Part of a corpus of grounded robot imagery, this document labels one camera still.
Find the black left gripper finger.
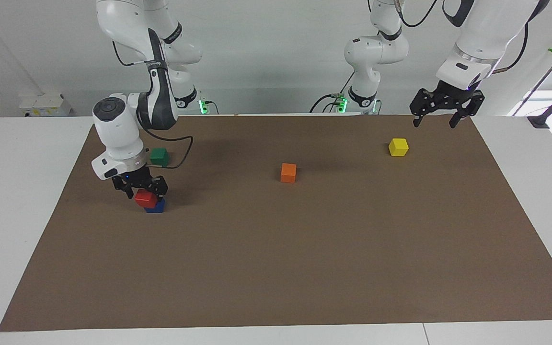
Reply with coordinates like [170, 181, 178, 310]
[449, 91, 486, 129]
[410, 88, 437, 128]

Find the red block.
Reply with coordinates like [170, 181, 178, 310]
[135, 189, 158, 209]

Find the white power strip box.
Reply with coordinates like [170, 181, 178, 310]
[19, 93, 73, 118]

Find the brown paper mat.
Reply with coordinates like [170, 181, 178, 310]
[0, 114, 552, 332]

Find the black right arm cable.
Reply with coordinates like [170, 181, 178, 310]
[112, 41, 194, 170]

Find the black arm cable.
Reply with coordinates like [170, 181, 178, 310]
[397, 0, 529, 76]
[112, 41, 194, 170]

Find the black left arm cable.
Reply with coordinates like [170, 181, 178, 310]
[397, 0, 529, 76]

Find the black left base cable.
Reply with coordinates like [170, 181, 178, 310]
[309, 69, 356, 114]

